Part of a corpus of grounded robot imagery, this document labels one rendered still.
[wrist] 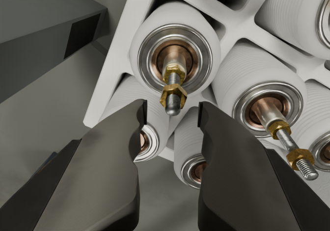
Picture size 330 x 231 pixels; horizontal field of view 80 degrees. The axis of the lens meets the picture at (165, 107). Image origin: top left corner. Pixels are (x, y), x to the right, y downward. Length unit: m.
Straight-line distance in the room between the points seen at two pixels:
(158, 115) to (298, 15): 0.18
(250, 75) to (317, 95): 0.14
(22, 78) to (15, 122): 0.47
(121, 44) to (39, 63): 0.10
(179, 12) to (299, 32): 0.11
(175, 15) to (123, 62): 0.12
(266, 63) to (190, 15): 0.10
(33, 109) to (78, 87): 0.16
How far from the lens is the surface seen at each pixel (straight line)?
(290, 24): 0.25
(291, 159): 0.19
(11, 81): 0.25
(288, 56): 0.32
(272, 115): 0.23
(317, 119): 0.31
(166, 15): 0.20
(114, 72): 0.30
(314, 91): 0.35
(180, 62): 0.18
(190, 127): 0.31
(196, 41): 0.20
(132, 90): 0.28
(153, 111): 0.25
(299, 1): 0.24
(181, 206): 0.85
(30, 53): 0.26
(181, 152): 0.28
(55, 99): 0.61
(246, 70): 0.24
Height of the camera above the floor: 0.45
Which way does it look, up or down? 58 degrees down
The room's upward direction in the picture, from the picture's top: 174 degrees counter-clockwise
